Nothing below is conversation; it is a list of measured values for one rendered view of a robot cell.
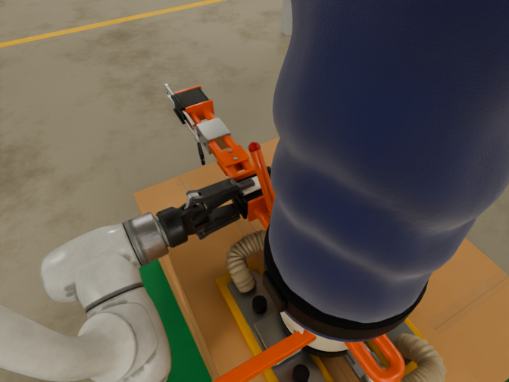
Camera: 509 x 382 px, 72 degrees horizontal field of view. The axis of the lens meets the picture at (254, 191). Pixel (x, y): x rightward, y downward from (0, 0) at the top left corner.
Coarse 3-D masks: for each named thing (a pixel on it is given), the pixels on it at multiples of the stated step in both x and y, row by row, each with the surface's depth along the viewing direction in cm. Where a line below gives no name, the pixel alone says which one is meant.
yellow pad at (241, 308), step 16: (256, 272) 73; (224, 288) 72; (256, 288) 71; (240, 304) 69; (256, 304) 66; (272, 304) 69; (240, 320) 67; (256, 320) 67; (256, 336) 65; (256, 352) 63; (304, 352) 63; (272, 368) 61; (288, 368) 61; (304, 368) 59; (320, 368) 62
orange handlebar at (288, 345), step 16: (192, 112) 90; (208, 112) 90; (208, 144) 83; (224, 160) 78; (240, 160) 78; (256, 208) 70; (304, 336) 54; (384, 336) 54; (272, 352) 52; (288, 352) 52; (352, 352) 53; (368, 352) 52; (384, 352) 53; (240, 368) 51; (256, 368) 51; (368, 368) 51; (400, 368) 51
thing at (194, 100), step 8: (192, 88) 95; (200, 88) 96; (184, 96) 92; (192, 96) 92; (200, 96) 92; (184, 104) 90; (192, 104) 90; (200, 104) 90; (208, 104) 91; (200, 112) 92; (200, 120) 93
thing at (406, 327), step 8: (408, 320) 67; (400, 328) 66; (408, 328) 66; (416, 328) 66; (392, 336) 65; (368, 344) 65; (376, 352) 63; (384, 360) 63; (408, 360) 62; (408, 368) 62
